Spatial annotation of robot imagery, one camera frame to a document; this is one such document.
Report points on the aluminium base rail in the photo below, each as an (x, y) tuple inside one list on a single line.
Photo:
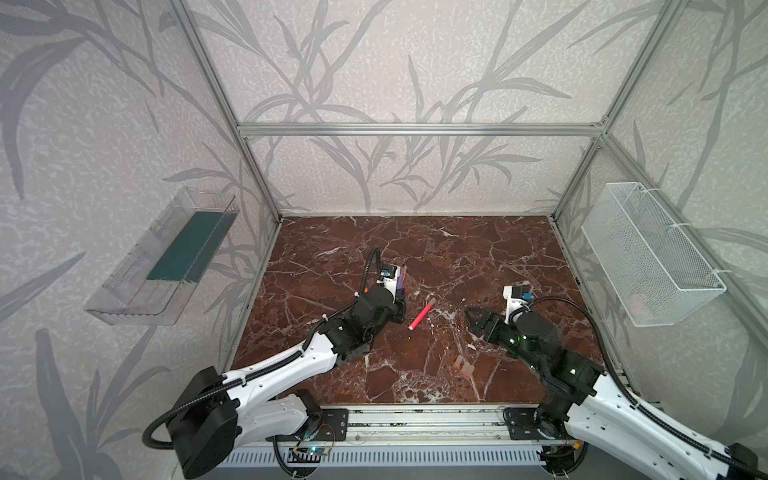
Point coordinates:
[(400, 435)]

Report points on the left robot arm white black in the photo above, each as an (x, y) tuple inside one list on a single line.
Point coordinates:
[(217, 413)]

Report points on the white wire mesh basket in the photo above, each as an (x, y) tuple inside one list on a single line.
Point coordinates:
[(657, 273)]

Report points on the pink red marker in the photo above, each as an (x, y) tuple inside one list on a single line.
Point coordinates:
[(422, 314)]

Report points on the aluminium frame corner post right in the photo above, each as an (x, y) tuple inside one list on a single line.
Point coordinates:
[(668, 17)]

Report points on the purple marker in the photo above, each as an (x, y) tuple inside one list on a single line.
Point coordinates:
[(400, 287)]

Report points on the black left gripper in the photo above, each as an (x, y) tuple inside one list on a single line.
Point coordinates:
[(396, 298)]

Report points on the clear plastic wall bin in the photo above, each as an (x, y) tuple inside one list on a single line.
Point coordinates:
[(155, 281)]

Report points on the aluminium frame corner post left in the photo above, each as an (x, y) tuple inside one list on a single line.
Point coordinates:
[(185, 21)]

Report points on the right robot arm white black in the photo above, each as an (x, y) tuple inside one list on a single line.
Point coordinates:
[(585, 402)]

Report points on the green circuit board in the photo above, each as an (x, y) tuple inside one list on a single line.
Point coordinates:
[(310, 454)]

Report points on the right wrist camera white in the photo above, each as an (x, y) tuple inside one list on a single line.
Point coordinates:
[(518, 298)]

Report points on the aluminium frame horizontal bar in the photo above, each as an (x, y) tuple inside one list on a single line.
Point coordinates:
[(252, 130)]

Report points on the aluminium frame corner post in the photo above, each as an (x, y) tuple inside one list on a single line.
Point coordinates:
[(668, 17), (185, 21)]

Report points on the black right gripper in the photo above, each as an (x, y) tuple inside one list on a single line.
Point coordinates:
[(492, 324)]

